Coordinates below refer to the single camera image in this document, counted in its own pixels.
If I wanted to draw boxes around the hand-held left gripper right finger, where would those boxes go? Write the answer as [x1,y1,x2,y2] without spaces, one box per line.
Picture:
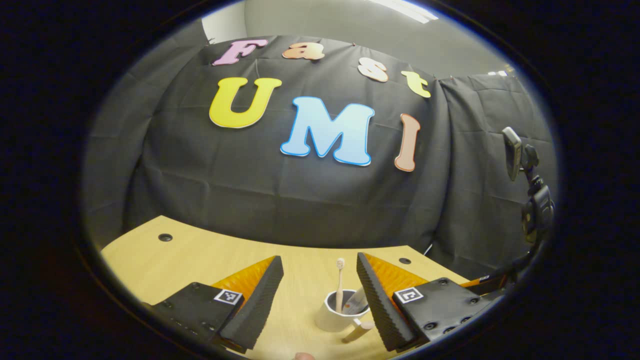
[355,252,494,353]

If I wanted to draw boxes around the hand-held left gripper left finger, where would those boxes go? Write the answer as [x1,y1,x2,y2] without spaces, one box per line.
[149,255,285,352]

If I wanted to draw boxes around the white toothpaste tube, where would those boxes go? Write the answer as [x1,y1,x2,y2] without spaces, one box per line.
[345,287,369,316]

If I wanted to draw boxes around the beige toothbrush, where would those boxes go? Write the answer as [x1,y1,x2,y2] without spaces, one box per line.
[335,257,346,313]

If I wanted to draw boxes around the white cup with wooden handle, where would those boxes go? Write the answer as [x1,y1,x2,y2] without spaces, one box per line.
[314,289,376,344]

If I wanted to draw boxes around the wooden desktop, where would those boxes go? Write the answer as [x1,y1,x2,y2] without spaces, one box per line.
[100,215,471,360]

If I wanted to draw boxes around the black backdrop cloth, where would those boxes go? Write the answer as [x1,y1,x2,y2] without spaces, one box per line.
[82,20,558,281]

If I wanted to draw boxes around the ceiling light panel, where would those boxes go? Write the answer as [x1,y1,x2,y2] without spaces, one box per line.
[367,0,440,25]

